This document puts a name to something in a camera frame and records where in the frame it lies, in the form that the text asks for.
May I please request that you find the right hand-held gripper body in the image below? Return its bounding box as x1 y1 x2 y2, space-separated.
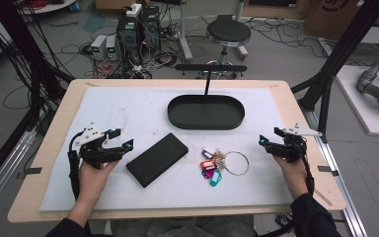
269 122 324 164

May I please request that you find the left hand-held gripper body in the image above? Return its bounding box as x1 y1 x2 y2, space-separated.
73 122 119 170

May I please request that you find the black wallet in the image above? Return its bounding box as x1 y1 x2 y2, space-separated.
125 131 190 189

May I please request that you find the key ring with coloured tags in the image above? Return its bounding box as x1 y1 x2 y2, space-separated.
199 146 251 188

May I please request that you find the black oval tray with hanger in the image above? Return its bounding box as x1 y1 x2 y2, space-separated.
167 63 249 130

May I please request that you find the person's left hand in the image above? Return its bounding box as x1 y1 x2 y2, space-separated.
77 160 119 198

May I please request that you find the person's right hand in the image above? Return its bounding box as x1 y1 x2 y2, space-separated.
272 155 309 200

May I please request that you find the white table mat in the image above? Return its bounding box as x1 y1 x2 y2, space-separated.
38 86 294 212

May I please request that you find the white floor board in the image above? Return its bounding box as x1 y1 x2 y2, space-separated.
335 64 379 137

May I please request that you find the grey power supply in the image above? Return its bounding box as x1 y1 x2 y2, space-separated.
90 35 108 61
106 35 119 61

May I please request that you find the black computer tower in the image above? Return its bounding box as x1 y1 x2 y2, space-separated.
116 4 144 65
141 5 162 53

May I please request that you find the person's lap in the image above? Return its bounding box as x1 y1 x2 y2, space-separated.
112 215 255 237

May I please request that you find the black round stool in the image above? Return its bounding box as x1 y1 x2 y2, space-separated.
205 14 252 80

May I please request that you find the grey table leg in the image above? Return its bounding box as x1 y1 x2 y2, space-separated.
177 0 193 62

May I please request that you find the white power strip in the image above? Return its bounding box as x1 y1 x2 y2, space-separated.
125 3 143 18

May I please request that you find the cardboard box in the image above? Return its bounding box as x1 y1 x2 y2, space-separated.
304 0 369 40

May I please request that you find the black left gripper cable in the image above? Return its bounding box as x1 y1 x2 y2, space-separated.
67 129 87 201

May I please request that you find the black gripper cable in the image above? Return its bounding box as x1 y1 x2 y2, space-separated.
67 129 87 201
295 144 316 198

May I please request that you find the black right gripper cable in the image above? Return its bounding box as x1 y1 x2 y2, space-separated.
295 144 316 198

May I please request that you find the aluminium rail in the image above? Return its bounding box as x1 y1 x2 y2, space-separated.
304 108 368 237
0 127 38 218

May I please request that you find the black frame post with cables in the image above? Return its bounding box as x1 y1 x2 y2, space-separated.
0 0 75 139

